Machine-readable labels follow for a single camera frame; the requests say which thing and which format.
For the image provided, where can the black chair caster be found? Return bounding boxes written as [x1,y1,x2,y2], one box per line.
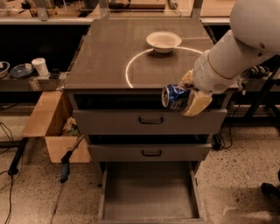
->
[261,183,280,200]

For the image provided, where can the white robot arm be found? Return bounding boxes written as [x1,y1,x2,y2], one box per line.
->
[181,0,280,116]

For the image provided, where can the black bar on floor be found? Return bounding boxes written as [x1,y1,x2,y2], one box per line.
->
[8,137,28,176]

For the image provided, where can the grey middle drawer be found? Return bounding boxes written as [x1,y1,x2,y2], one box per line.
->
[88,143,211,162]

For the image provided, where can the grey side shelf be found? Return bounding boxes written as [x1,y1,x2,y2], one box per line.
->
[0,73,68,92]

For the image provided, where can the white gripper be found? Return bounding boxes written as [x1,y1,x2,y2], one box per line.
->
[179,50,234,116]

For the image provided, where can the coiled black cable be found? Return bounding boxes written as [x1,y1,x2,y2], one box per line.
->
[243,65,270,79]

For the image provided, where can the blue pepsi can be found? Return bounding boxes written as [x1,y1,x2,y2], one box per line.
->
[161,84,190,110]

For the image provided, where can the teal handled tool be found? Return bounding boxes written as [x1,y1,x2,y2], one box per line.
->
[60,135,84,184]

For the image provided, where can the grey top drawer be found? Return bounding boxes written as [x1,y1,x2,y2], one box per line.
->
[73,109,227,135]

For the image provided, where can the grey bowl at left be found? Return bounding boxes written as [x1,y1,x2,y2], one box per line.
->
[0,61,10,79]

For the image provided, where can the grey drawer cabinet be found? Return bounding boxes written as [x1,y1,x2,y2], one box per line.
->
[63,17,240,224]

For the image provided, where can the white paper bowl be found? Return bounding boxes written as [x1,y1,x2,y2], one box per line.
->
[146,31,182,53]

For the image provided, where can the grey open bottom drawer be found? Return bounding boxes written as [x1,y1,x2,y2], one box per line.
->
[97,162,206,224]

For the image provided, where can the open cardboard box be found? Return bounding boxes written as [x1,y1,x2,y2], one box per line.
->
[22,90,92,164]

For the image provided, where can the white paper cup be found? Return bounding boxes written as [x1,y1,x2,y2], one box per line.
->
[31,58,49,76]

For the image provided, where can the dark blue plate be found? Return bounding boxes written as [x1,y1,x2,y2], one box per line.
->
[10,63,34,79]

